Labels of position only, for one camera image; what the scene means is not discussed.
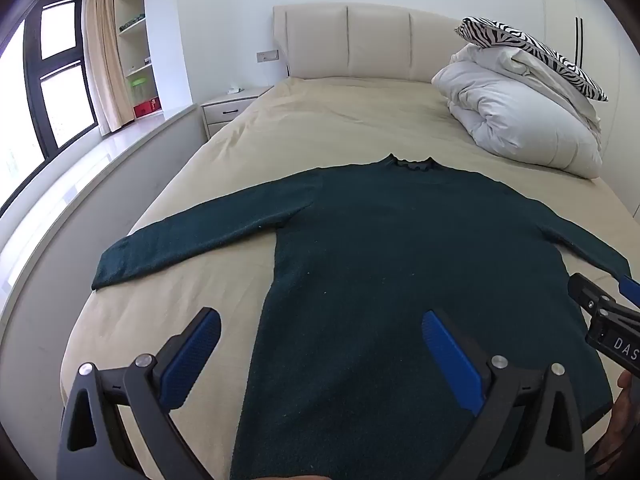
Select dark green sweater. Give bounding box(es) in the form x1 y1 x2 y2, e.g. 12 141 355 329
91 154 632 480

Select white folded duvet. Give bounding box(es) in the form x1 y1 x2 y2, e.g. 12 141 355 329
431 44 604 180

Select white nightstand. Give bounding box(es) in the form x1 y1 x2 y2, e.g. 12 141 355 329
201 86 275 139

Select white wardrobe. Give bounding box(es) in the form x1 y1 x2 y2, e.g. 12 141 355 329
540 0 640 181

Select beige curtain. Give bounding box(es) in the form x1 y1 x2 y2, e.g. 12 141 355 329
81 0 124 136

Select person's right hand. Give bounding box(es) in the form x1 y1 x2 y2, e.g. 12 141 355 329
600 369 640 468

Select white wall shelf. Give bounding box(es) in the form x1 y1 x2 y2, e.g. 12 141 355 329
114 0 164 124

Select cream padded headboard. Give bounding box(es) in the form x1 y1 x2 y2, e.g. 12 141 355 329
272 4 482 85

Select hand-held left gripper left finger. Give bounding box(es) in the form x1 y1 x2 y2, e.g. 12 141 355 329
56 306 223 480

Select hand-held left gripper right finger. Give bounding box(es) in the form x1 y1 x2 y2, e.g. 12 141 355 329
421 309 586 480

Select white window ledge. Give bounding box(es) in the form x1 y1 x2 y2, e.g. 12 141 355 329
0 104 207 321

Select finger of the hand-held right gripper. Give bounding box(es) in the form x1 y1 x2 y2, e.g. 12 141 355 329
618 274 640 307
567 273 614 314

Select black framed window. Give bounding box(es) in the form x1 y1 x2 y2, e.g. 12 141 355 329
0 0 99 211

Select zebra print pillow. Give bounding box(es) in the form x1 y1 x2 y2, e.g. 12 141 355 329
454 17 609 102

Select bed with beige sheet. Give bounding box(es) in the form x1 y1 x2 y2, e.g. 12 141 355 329
60 77 628 480

